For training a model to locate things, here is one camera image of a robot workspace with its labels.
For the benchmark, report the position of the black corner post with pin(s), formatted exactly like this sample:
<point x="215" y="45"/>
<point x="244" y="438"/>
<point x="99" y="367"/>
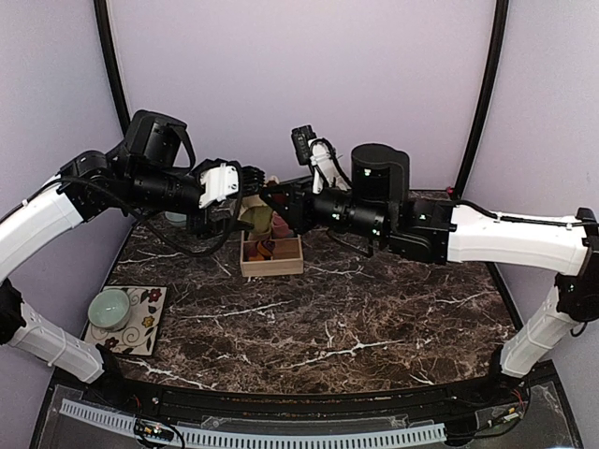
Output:
<point x="496" y="42"/>
<point x="111" y="64"/>

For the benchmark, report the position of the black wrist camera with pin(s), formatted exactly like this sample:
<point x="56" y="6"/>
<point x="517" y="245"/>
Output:
<point x="379" y="173"/>
<point x="154" y="138"/>

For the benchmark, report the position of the black front frame rail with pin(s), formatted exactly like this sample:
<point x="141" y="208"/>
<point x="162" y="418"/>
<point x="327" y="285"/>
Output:
<point x="164" y="394"/>

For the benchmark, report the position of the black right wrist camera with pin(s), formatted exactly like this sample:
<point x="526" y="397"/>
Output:
<point x="379" y="173"/>

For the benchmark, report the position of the cream olive striped sock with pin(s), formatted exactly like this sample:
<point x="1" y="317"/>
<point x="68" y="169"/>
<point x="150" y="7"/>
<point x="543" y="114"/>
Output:
<point x="255" y="212"/>

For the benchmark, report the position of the white slotted cable duct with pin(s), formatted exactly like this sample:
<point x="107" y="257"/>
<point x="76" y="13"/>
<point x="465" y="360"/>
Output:
<point x="247" y="434"/>

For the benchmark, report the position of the black right corner post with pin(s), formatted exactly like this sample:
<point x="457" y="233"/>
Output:
<point x="496" y="42"/>

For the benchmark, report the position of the floral patterned tile coaster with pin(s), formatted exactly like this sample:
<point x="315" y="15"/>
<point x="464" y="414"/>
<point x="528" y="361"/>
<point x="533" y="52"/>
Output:
<point x="139" y="334"/>

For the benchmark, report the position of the maroon purple orange striped sock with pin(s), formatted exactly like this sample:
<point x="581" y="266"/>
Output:
<point x="258" y="250"/>

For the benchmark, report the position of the wooden compartment organizer box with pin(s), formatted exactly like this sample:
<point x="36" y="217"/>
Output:
<point x="287" y="260"/>

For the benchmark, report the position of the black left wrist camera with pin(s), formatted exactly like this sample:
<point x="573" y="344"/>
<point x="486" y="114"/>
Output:
<point x="154" y="138"/>

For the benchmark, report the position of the light blue ceramic bowl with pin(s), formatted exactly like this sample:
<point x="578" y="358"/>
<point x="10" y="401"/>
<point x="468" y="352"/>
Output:
<point x="176" y="219"/>

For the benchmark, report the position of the black left corner post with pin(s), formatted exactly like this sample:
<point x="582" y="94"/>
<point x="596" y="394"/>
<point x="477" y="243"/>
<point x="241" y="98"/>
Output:
<point x="111" y="64"/>

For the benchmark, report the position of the pink rolled sock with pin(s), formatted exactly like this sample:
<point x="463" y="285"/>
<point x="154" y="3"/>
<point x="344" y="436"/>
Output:
<point x="280" y="228"/>

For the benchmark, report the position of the small green cup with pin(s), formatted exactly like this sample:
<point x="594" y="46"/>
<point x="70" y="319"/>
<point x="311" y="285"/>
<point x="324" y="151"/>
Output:
<point x="110" y="310"/>

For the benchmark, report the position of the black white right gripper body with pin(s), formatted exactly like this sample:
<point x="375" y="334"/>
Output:
<point x="357" y="219"/>

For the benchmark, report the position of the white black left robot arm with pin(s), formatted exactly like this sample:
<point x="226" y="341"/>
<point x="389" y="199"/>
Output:
<point x="82" y="189"/>

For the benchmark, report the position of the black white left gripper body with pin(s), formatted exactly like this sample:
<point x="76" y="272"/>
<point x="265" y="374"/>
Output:
<point x="153" y="189"/>

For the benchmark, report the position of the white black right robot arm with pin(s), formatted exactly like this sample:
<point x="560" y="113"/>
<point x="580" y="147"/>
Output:
<point x="443" y="231"/>

